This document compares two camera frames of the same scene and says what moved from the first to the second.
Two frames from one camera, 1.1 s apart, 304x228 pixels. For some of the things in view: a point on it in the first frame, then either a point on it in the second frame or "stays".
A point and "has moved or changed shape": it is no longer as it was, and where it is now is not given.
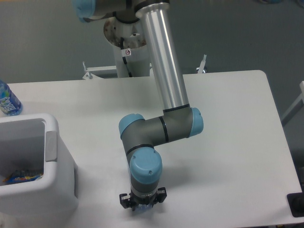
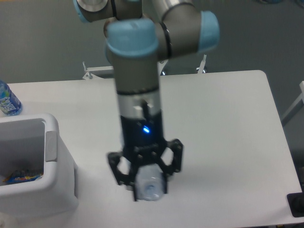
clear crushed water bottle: [141, 208] has moved or changed shape
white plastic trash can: [31, 142] stays
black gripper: [135, 200] to [141, 138]
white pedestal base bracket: [91, 72] stays
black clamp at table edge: [296, 201] stays
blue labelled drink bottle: [10, 105] stays
